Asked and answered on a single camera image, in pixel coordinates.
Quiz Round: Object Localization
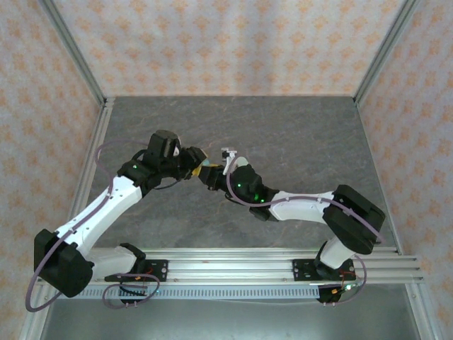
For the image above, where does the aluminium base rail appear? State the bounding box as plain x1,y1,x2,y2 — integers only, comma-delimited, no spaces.
88,246,425,284

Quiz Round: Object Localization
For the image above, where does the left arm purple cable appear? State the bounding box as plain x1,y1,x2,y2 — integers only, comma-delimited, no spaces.
25,140,161,313

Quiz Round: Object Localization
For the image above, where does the aluminium frame corner post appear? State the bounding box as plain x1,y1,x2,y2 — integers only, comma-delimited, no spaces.
38,0,108,106
352,0,423,106

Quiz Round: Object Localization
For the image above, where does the slotted grey cable duct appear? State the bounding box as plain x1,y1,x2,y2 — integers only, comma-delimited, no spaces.
78,285,321,300

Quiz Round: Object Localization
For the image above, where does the aluminium table edge rail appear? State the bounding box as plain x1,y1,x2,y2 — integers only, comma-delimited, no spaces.
353,98,431,340
17,98,116,340

